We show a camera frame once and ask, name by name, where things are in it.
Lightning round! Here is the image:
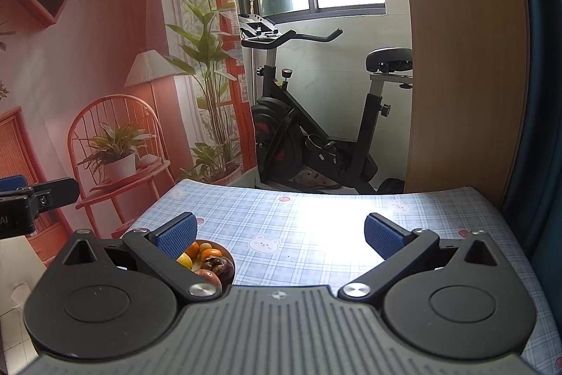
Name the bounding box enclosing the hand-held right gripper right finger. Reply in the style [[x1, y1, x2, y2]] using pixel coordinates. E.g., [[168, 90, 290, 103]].
[[338, 212, 512, 300]]

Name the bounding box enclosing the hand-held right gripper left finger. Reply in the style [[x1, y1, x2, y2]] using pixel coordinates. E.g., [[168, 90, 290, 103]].
[[52, 212, 223, 300]]

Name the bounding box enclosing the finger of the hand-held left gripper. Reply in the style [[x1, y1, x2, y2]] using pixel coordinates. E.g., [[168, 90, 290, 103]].
[[0, 175, 31, 194], [30, 177, 80, 211]]

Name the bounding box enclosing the red apple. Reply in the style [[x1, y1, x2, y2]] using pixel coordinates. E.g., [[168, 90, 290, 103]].
[[192, 268, 222, 289]]

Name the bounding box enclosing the beige bowl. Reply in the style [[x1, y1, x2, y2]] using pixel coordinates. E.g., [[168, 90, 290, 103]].
[[176, 239, 236, 289]]

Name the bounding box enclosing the purple mangosteen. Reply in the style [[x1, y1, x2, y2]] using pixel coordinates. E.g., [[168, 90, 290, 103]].
[[203, 256, 234, 287]]

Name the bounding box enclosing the blue plaid tablecloth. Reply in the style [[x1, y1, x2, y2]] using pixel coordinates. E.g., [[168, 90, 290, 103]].
[[120, 179, 562, 375]]

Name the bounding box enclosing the black exercise bike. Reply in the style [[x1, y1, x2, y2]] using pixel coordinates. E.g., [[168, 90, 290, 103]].
[[239, 15, 416, 195]]

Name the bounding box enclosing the wooden panel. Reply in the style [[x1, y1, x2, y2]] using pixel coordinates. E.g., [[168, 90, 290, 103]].
[[395, 0, 530, 211]]

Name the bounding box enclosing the wall poster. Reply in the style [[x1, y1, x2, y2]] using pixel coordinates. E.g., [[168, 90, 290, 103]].
[[0, 0, 260, 268]]

